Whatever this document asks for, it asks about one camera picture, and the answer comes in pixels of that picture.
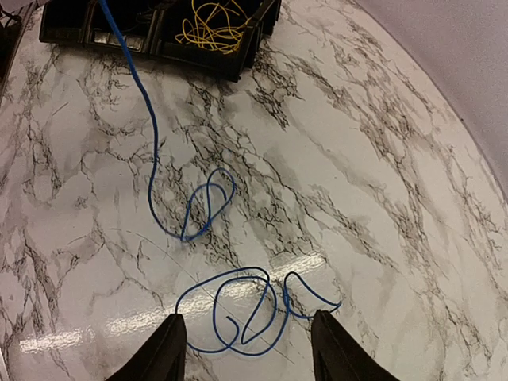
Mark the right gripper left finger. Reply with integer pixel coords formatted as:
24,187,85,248
107,314,187,381

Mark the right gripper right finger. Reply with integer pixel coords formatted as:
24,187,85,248
311,310,398,381

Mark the yellow cable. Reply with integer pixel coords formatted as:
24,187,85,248
175,0,255,55

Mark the black compartment tray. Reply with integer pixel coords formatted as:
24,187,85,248
40,1,281,82

